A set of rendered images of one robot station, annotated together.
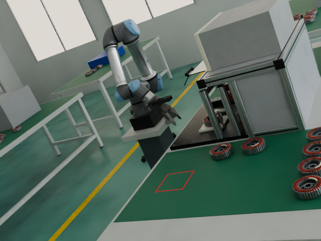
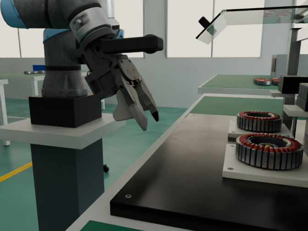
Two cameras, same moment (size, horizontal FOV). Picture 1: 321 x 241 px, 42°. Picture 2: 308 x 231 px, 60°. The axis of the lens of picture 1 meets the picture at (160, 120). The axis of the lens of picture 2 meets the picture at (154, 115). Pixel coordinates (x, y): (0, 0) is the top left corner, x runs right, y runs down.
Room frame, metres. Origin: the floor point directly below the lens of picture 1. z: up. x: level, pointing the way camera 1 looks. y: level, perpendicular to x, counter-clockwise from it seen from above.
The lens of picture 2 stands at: (1.89, 0.05, 0.96)
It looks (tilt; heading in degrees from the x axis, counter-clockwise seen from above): 12 degrees down; 343
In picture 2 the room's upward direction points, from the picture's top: straight up
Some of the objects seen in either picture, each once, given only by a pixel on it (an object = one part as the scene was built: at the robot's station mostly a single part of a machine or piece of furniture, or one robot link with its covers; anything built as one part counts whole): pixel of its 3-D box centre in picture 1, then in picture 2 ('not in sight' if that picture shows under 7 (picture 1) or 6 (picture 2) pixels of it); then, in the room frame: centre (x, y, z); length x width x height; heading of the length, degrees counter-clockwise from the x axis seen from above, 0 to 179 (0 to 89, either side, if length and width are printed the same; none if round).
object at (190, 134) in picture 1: (223, 116); (267, 151); (2.37, -0.36, 0.76); 0.64 x 0.47 x 0.02; 146
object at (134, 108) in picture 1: (141, 105); (64, 80); (2.87, 0.08, 0.89); 0.15 x 0.15 x 0.10
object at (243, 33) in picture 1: (247, 30); not in sight; (2.18, -0.61, 1.22); 0.44 x 0.39 x 0.20; 146
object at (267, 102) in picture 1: (267, 104); not in sight; (1.88, -0.50, 0.91); 0.28 x 0.03 x 0.32; 56
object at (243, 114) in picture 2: not in sight; (258, 120); (2.47, -0.41, 0.80); 0.11 x 0.11 x 0.04
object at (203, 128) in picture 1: (214, 123); (266, 162); (2.27, -0.28, 0.78); 0.15 x 0.15 x 0.01; 56
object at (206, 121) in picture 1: (213, 119); (267, 149); (2.27, -0.28, 0.80); 0.11 x 0.11 x 0.04
